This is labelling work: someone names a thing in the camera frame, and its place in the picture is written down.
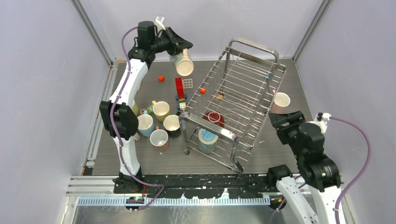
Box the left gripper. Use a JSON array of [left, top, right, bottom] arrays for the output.
[[151, 27, 193, 56]]

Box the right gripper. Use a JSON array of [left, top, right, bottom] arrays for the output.
[[268, 109, 305, 159]]

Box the pink faceted mug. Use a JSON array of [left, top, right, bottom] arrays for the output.
[[270, 92, 291, 114]]

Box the cream mug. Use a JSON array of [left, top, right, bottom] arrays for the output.
[[169, 49, 194, 77]]

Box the dark red mug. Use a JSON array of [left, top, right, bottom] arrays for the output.
[[203, 111, 225, 128]]

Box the blue butterfly mug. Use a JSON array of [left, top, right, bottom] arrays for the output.
[[198, 128, 219, 154]]

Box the black mug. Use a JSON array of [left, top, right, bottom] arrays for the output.
[[163, 115, 181, 138]]

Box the light blue faceted mug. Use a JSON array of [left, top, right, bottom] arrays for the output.
[[137, 110, 156, 137]]

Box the salmon pink mug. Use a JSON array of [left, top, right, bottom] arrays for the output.
[[149, 129, 169, 151]]

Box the pale yellow faceted mug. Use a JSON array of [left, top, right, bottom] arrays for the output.
[[132, 100, 139, 116]]

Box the iridescent pink mug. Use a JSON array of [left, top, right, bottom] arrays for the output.
[[134, 133, 141, 141]]

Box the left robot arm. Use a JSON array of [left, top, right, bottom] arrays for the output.
[[99, 16, 194, 193]]

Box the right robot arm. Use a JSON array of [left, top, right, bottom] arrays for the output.
[[266, 111, 346, 224]]

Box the red block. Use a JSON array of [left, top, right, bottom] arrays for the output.
[[175, 77, 185, 101]]

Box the green toy cube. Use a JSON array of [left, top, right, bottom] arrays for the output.
[[146, 105, 154, 114]]

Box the small white wire basket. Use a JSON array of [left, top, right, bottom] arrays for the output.
[[182, 78, 193, 89]]

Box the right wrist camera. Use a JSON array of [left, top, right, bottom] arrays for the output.
[[314, 112, 331, 134]]

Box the steel wire dish rack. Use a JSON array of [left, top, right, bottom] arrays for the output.
[[179, 37, 286, 174]]

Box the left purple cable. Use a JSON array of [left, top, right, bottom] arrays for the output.
[[110, 26, 165, 211]]

